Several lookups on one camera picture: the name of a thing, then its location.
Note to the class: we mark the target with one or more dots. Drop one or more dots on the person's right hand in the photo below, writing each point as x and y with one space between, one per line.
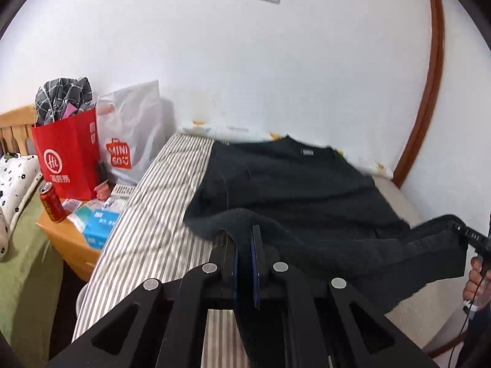
475 280

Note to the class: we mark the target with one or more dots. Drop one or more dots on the white ribbed box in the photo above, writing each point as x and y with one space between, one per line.
122 190

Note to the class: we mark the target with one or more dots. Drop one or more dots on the brown wooden baseboard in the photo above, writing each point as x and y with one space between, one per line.
447 345

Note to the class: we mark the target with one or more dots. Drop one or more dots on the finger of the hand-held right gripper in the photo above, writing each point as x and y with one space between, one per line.
458 229

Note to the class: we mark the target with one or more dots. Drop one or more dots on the small pink cup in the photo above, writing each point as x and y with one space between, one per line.
102 191

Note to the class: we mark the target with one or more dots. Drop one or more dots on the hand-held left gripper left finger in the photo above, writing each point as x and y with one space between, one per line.
232 272

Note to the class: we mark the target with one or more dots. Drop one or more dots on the green white packet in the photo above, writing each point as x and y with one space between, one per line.
81 216

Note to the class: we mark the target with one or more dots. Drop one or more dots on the wooden bed headboard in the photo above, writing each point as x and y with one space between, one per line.
15 117

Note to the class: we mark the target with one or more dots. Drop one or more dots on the brown wooden door frame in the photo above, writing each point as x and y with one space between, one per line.
429 84

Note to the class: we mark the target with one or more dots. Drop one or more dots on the person's dark clothing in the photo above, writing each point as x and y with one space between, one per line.
479 345

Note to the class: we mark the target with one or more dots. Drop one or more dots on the white plastic shopping bag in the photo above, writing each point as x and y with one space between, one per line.
134 122

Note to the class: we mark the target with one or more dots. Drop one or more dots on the wooden nightstand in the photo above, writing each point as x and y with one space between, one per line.
69 241

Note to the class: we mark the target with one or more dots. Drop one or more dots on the black sweatshirt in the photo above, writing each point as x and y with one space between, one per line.
299 191

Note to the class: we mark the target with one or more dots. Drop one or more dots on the white floral pillow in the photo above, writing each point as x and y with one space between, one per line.
15 176

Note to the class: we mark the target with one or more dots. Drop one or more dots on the blue tissue packet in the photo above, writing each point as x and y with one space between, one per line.
99 226

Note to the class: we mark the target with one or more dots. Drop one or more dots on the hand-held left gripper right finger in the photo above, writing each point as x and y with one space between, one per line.
256 268

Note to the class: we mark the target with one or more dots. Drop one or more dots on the green bedsheet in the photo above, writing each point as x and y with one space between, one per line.
27 276

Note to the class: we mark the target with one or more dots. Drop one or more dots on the grey plaid cloth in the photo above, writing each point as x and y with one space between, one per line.
61 92

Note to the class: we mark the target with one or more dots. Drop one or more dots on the red paper bag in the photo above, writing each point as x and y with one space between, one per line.
69 142

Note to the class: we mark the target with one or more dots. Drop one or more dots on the red drink can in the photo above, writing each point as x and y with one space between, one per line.
51 203

